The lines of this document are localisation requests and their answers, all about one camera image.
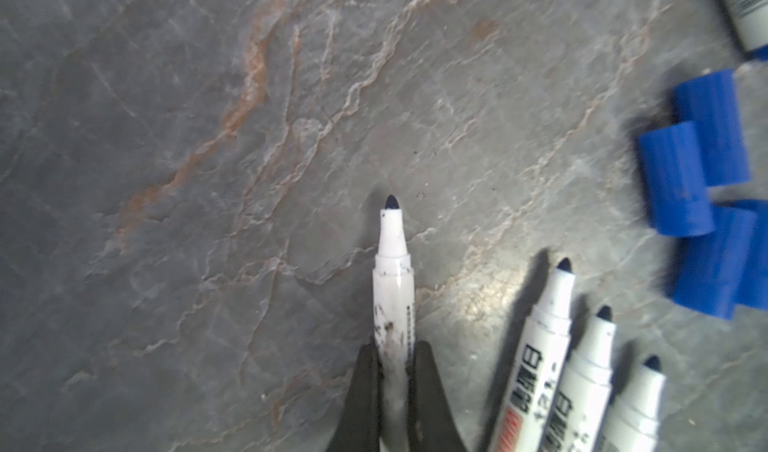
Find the blue pen cap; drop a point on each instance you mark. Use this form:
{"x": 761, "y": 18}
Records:
{"x": 713, "y": 264}
{"x": 753, "y": 287}
{"x": 711, "y": 103}
{"x": 675, "y": 181}

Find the white marker pen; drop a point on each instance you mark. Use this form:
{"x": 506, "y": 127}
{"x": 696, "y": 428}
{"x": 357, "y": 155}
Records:
{"x": 394, "y": 324}
{"x": 584, "y": 389}
{"x": 632, "y": 421}
{"x": 537, "y": 366}
{"x": 749, "y": 18}

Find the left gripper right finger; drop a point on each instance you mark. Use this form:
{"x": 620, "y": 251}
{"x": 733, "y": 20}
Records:
{"x": 431, "y": 423}

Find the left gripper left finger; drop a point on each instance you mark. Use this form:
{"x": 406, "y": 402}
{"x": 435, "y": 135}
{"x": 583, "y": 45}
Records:
{"x": 358, "y": 429}

